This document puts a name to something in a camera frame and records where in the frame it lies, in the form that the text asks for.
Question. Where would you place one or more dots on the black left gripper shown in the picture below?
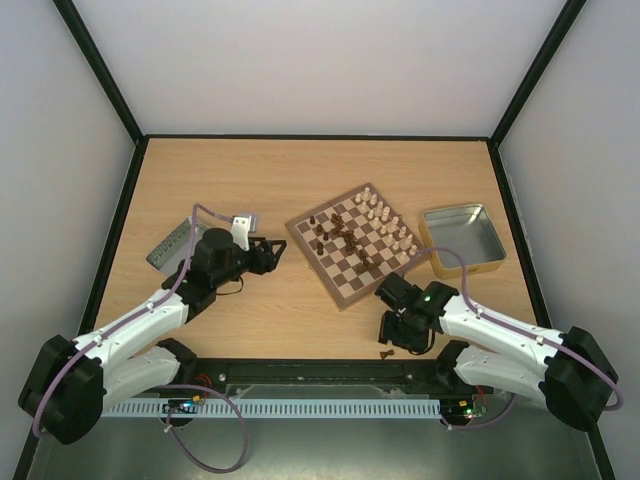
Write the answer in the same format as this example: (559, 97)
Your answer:
(269, 263)

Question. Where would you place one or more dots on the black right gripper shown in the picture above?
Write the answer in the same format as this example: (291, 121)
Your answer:
(393, 325)

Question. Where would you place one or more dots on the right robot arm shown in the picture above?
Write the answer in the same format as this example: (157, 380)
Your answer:
(567, 373)

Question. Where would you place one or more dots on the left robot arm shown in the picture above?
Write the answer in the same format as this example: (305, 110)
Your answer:
(73, 381)

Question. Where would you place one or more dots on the wooden chess board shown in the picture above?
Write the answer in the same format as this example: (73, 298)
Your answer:
(333, 268)

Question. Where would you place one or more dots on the pile of dark chess pieces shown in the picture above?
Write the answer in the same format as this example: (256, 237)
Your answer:
(351, 244)

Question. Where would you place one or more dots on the white chess piece row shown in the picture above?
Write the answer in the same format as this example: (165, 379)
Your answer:
(381, 234)

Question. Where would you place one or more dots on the silver tin lid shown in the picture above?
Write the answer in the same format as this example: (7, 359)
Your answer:
(166, 256)

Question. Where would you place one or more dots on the gold tin box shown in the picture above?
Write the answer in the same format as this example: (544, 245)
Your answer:
(469, 231)

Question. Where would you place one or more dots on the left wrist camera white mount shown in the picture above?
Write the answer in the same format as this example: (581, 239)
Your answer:
(242, 226)

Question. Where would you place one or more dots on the light blue cable duct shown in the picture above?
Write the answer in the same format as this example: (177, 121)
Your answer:
(279, 409)

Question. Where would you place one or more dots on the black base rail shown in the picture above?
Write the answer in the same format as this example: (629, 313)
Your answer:
(408, 376)

